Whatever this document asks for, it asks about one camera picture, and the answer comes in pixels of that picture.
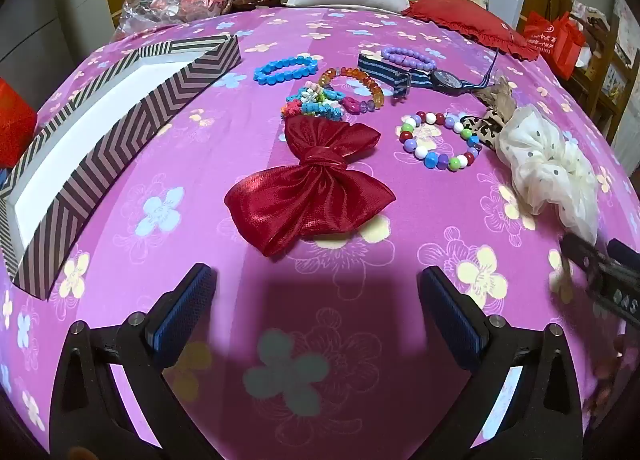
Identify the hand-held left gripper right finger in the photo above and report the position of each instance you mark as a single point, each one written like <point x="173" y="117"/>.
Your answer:
<point x="450" y="310"/>

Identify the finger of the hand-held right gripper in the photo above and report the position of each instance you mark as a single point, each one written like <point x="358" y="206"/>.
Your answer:
<point x="625" y="251"/>
<point x="582" y="257"/>

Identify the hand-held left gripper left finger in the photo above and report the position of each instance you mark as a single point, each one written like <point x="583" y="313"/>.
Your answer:
<point x="186" y="307"/>

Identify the cream dotted scrunchie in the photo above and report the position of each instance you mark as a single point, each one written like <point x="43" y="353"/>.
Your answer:
<point x="547" y="168"/>

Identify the red satin bow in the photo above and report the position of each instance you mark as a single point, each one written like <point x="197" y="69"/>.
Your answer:
<point x="312" y="183"/>

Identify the striped cardboard box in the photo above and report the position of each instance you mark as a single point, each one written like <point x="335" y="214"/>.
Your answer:
<point x="107" y="128"/>

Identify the pink floral bed sheet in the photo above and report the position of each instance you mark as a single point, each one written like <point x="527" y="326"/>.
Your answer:
<point x="350" y="270"/>

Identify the leopard print hair bow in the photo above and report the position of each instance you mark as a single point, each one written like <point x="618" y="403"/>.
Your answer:
<point x="485" y="128"/>

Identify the wooden shelf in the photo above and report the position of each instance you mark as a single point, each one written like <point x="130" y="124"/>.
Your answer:
<point x="605" y="55"/>

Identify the red shopping bag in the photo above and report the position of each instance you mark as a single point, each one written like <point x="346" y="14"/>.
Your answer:
<point x="552" y="40"/>

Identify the red box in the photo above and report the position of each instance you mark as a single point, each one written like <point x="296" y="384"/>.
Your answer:
<point x="12" y="123"/>

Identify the red frilled cushion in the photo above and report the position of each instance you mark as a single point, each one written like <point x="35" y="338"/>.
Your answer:
<point x="465" y="20"/>

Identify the clear plastic bag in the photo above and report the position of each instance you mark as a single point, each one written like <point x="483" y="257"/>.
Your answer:
<point x="155" y="5"/>

